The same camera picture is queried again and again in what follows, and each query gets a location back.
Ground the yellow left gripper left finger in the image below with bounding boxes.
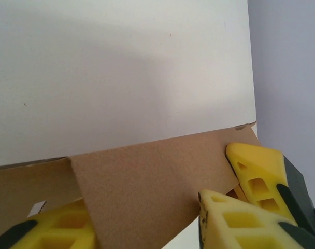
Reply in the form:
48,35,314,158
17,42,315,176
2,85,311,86
0,199,98,249

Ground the brown cardboard paper box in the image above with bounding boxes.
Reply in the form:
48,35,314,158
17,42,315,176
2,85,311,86
0,121,263,249

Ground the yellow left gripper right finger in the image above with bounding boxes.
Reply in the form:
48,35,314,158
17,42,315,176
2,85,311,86
198,189,315,249

